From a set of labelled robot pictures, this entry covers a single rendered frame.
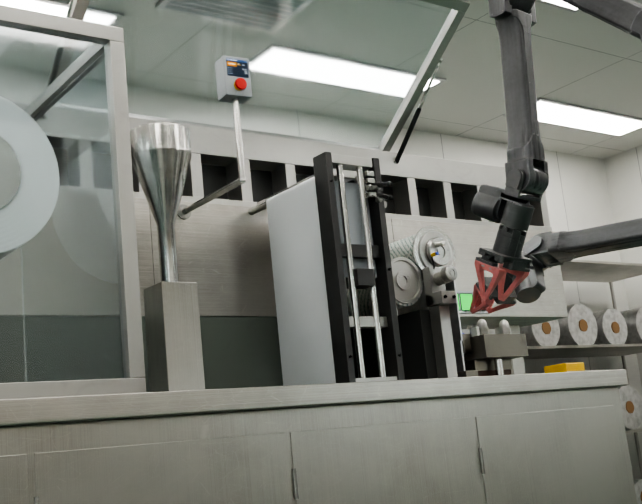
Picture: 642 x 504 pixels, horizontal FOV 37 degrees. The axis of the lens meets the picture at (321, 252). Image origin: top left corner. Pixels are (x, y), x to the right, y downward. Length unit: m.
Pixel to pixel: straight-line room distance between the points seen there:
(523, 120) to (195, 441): 0.89
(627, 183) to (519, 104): 5.80
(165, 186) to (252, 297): 0.50
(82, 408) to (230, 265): 1.01
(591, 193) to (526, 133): 5.72
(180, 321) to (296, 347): 0.39
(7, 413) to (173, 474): 0.32
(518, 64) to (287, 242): 0.78
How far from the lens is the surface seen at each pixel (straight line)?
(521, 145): 1.97
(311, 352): 2.37
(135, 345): 1.76
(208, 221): 2.55
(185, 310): 2.16
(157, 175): 2.21
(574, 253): 2.34
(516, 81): 2.02
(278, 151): 2.75
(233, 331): 2.53
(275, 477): 1.84
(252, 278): 2.58
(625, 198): 7.78
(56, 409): 1.62
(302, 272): 2.40
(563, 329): 6.40
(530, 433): 2.30
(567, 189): 7.48
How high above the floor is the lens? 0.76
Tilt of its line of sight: 12 degrees up
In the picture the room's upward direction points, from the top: 6 degrees counter-clockwise
